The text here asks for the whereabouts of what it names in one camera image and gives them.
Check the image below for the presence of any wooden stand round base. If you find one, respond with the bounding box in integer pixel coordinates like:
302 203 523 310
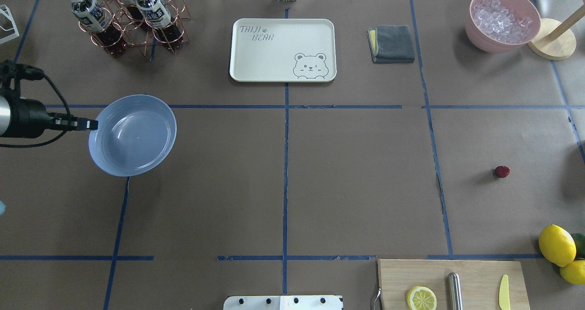
528 0 584 61

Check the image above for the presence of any yellow plastic knife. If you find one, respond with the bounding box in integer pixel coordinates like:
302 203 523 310
498 274 511 310

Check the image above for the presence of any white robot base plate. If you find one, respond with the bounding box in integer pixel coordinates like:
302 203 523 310
223 295 344 310

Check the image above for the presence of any half lemon slice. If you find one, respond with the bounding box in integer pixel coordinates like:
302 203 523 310
405 286 437 310

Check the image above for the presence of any yellow lemon small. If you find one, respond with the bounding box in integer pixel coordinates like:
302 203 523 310
559 260 585 285

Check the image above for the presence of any pink bowl of ice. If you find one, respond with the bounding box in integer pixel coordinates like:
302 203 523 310
465 0 541 53

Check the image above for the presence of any cream bear tray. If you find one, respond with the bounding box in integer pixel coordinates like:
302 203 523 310
229 18 338 83

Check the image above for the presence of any dark drink bottle right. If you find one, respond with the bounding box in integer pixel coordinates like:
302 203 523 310
136 0 183 52

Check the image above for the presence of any white wire cup rack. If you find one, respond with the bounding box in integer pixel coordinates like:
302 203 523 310
0 5 20 45

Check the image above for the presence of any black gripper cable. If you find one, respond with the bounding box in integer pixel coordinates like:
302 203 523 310
0 72 74 148

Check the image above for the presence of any blue plastic plate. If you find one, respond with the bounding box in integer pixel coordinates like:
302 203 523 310
88 95 177 177

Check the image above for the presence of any grey folded cloth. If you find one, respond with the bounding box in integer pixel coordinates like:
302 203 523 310
367 25 415 64

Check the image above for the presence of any wooden cutting board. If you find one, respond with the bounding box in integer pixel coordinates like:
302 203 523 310
377 259 532 310

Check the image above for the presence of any steel knife handle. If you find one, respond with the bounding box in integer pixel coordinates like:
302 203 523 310
447 272 463 310

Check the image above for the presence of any yellow lemon large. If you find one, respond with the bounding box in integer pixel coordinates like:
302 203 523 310
538 224 576 267

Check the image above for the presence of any dark drink bottle left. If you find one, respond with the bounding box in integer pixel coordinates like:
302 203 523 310
70 0 126 58

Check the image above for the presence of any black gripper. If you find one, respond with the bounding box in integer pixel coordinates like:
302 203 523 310
0 61 99 139

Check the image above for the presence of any red strawberry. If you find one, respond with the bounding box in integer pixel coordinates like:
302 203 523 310
493 166 511 179

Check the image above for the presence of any copper wire bottle rack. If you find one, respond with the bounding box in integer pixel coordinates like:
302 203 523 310
79 0 189 48

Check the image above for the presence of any green lime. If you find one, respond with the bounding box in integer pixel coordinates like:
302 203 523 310
571 233 585 259

